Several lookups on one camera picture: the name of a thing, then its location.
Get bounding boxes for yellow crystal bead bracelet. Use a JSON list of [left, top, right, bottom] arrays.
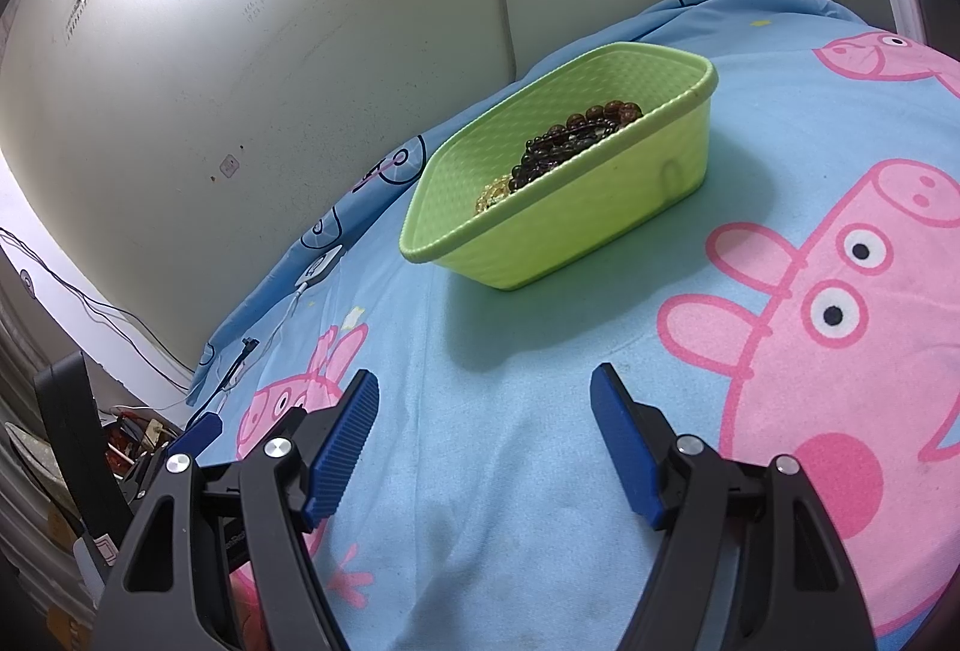
[[474, 173, 520, 215]]

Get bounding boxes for white charging cable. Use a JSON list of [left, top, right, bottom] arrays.
[[199, 280, 312, 397]]

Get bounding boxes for large brown wooden bead bracelet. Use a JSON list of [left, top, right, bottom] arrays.
[[559, 98, 644, 133]]

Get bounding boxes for blue cartoon pig printed blanket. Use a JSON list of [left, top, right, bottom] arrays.
[[184, 0, 960, 651]]

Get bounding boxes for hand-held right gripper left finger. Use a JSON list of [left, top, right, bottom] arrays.
[[94, 368, 381, 651]]

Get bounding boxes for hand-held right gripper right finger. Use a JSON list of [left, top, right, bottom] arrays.
[[589, 362, 878, 651]]

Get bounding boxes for purple bead bracelet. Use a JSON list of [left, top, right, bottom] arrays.
[[510, 122, 627, 193]]

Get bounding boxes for green plastic basket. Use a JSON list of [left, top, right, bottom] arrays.
[[399, 42, 719, 290]]

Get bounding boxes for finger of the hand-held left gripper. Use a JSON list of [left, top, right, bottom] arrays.
[[127, 412, 224, 494]]

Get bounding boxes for thin wall wires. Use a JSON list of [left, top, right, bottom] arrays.
[[0, 227, 196, 389]]

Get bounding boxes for black charging cable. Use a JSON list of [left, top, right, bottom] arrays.
[[184, 337, 261, 427]]

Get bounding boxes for white power bank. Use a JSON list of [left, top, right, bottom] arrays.
[[296, 244, 344, 286]]

